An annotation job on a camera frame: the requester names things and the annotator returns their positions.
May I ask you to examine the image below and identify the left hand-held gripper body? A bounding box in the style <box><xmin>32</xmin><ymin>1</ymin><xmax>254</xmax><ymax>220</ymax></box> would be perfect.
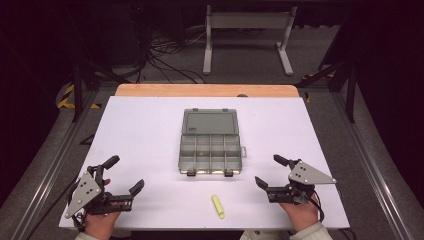
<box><xmin>64</xmin><ymin>164</ymin><xmax>135</xmax><ymax>220</ymax></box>

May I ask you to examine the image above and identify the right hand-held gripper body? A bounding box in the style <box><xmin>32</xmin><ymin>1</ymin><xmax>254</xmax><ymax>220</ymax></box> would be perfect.
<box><xmin>266</xmin><ymin>159</ymin><xmax>338</xmax><ymax>206</ymax></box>

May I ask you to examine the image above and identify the person's left hand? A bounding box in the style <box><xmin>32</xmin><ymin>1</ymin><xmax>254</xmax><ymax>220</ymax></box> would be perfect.
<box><xmin>84</xmin><ymin>178</ymin><xmax>122</xmax><ymax>240</ymax></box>

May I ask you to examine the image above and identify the person's right hand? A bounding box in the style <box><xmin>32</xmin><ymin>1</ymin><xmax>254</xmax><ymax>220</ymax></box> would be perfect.
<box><xmin>279</xmin><ymin>195</ymin><xmax>320</xmax><ymax>232</ymax></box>

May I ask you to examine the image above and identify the white table mat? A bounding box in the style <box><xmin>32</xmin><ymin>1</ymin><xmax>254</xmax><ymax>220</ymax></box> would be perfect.
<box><xmin>59</xmin><ymin>95</ymin><xmax>351</xmax><ymax>231</ymax></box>

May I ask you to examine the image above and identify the yellow-green marker pen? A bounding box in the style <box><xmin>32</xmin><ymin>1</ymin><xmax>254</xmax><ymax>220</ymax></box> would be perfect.
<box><xmin>211</xmin><ymin>194</ymin><xmax>226</xmax><ymax>220</ymax></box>

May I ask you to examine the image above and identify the grey plastic compartment box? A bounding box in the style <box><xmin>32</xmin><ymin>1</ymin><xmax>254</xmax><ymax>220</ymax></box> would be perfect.
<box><xmin>177</xmin><ymin>107</ymin><xmax>248</xmax><ymax>178</ymax></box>

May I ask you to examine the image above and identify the yellow black hazard tape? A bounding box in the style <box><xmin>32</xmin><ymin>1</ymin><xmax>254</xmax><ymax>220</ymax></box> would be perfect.
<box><xmin>56</xmin><ymin>83</ymin><xmax>102</xmax><ymax>110</ymax></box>

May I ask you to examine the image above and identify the black tripod stand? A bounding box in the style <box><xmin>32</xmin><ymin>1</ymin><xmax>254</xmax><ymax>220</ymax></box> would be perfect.
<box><xmin>294</xmin><ymin>49</ymin><xmax>359</xmax><ymax>124</ymax></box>
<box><xmin>68</xmin><ymin>49</ymin><xmax>133</xmax><ymax>124</ymax></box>

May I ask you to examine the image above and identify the wooden table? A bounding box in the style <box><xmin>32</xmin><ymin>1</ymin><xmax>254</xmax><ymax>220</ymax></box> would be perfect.
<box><xmin>114</xmin><ymin>83</ymin><xmax>300</xmax><ymax>99</ymax></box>

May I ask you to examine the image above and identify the white metal stand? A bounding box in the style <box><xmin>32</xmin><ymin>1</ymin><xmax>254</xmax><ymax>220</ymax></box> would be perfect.
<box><xmin>202</xmin><ymin>4</ymin><xmax>298</xmax><ymax>77</ymax></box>

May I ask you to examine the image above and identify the aluminium floor rail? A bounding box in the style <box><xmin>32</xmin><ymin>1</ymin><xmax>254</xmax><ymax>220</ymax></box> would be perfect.
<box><xmin>328</xmin><ymin>89</ymin><xmax>416</xmax><ymax>240</ymax></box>
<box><xmin>9</xmin><ymin>89</ymin><xmax>101</xmax><ymax>240</ymax></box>

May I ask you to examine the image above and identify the bundle of black floor cables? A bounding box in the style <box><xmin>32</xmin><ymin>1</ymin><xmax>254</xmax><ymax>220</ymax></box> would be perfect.
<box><xmin>133</xmin><ymin>19</ymin><xmax>214</xmax><ymax>85</ymax></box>

